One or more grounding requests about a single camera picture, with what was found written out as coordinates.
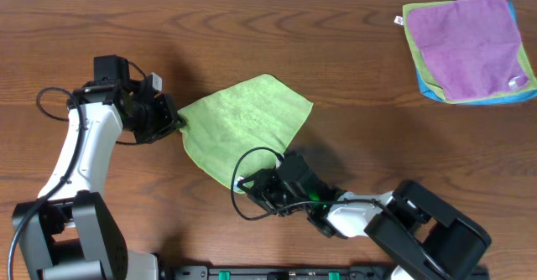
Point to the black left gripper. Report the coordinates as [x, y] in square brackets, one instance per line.
[166, 115]

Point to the olive green cloth in stack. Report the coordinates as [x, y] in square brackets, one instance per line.
[419, 62]

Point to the blue cloth at stack bottom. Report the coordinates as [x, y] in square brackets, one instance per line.
[504, 100]

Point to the purple microfiber cloth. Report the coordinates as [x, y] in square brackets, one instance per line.
[465, 45]

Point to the light green microfiber cloth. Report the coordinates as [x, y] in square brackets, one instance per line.
[228, 134]

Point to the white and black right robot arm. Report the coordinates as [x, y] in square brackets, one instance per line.
[425, 236]

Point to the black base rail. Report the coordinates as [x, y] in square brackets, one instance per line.
[282, 273]

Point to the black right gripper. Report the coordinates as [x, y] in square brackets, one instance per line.
[260, 189]

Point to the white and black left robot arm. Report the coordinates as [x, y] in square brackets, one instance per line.
[68, 232]

